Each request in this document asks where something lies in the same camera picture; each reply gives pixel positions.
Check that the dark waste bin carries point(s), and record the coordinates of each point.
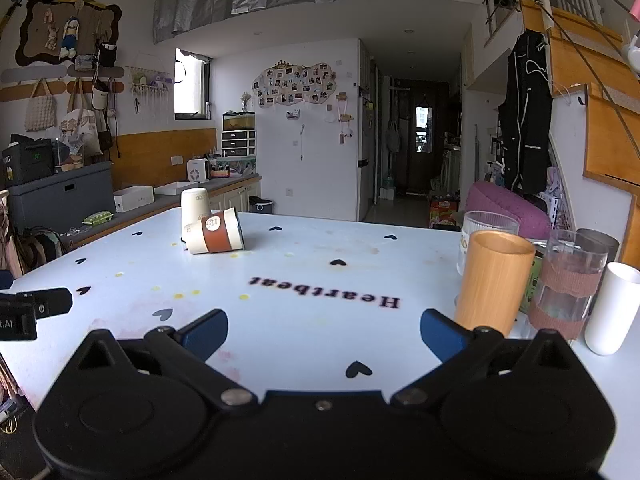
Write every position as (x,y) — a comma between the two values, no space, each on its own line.
(261,205)

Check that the water bottle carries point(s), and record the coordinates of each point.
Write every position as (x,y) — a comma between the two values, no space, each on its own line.
(388,187)

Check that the window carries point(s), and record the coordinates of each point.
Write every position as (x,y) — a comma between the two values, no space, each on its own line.
(190,85)

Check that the green patterned can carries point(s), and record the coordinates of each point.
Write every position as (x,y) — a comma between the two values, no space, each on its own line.
(534,280)

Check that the cream counter cabinet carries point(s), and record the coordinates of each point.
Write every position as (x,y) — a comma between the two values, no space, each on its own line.
(235,192)

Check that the black and white shoulder bag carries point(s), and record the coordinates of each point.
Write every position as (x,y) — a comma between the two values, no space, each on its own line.
(104,75)

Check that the white plastic cup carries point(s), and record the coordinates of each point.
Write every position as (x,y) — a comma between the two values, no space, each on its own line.
(611,310)

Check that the black case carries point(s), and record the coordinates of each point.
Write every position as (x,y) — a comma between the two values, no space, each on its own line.
(27,162)

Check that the black hanging jacket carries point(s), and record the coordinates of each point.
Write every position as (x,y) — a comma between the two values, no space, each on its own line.
(525,120)

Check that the white macrame wall hanging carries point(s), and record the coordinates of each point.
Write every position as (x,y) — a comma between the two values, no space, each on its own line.
(147,85)

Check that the white small appliance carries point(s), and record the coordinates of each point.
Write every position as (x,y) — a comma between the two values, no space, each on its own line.
(197,170)

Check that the grey storage box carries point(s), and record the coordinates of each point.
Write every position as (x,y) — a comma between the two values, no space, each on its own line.
(60,195)

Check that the green wipes packet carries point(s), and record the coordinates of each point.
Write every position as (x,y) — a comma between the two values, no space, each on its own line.
(99,218)

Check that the white cardboard box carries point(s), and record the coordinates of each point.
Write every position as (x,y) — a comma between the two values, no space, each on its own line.
(134,199)

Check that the plain white paper cup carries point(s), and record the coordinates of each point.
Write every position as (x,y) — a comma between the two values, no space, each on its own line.
(194,206)

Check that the glass with brown sleeve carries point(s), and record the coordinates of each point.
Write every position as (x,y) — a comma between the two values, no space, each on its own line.
(567,280)

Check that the grey cup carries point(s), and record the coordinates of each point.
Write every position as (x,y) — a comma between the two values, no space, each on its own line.
(602,244)

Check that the red printed box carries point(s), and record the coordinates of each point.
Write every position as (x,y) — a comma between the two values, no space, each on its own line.
(442,214)

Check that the printed canvas tote bag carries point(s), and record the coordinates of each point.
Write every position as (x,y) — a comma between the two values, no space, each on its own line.
(81,130)

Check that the brown wall board with dolls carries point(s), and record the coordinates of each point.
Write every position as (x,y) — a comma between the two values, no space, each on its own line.
(50,25)

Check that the cream knitted bag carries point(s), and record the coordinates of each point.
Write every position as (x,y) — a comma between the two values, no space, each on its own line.
(41,112)

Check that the paper cup with brown sleeve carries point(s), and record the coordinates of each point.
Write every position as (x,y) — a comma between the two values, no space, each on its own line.
(220,232)

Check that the white flat tray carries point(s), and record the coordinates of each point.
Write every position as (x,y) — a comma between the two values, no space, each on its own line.
(172,188)

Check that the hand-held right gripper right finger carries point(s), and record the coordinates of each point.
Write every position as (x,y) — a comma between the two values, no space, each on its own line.
(442,336)

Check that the bamboo cup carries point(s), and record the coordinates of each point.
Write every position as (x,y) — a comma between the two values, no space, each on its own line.
(492,282)

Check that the small drawer unit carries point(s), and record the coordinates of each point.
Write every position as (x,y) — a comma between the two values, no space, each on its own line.
(239,143)

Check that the glass fish tank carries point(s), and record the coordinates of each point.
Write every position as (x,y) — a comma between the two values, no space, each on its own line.
(239,121)

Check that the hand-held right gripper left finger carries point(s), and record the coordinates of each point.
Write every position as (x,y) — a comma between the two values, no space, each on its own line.
(204,334)

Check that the ribbed clear glass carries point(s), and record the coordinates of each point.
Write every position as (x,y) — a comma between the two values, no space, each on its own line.
(487,221)

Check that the purple beanbag seat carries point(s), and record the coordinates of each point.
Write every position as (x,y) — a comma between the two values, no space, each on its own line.
(505,205)

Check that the dark entrance door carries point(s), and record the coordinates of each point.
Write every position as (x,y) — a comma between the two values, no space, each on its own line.
(429,140)

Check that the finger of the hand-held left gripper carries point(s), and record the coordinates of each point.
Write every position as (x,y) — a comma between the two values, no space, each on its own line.
(52,302)

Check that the cloud-shaped photo board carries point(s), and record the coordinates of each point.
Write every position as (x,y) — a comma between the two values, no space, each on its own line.
(295,84)

